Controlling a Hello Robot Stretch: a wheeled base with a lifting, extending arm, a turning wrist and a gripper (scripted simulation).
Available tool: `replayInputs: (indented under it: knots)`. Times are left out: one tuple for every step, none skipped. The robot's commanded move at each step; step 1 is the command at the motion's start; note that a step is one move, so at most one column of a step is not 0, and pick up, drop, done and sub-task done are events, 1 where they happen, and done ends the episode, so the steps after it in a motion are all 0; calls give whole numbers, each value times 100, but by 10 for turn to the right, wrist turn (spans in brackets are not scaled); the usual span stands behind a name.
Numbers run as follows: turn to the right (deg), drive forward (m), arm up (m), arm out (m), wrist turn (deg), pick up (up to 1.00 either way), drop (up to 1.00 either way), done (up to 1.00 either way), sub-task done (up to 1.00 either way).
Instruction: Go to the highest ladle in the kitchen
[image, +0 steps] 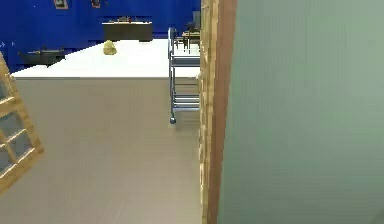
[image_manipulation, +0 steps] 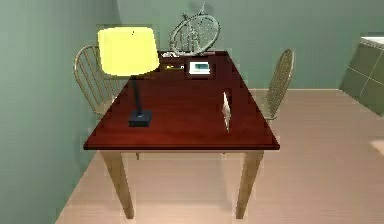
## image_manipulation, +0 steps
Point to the dark red wooden table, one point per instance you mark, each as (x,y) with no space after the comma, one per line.
(186,110)

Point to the pale thin upright card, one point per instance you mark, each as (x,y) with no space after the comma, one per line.
(226,111)

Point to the white square box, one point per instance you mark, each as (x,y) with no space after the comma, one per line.
(199,67)

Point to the small yellow black object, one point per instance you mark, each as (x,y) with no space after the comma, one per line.
(173,67)

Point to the yellow shade table lamp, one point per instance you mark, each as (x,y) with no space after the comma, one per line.
(128,50)

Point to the green tiled counter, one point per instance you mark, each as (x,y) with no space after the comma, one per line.
(365,73)

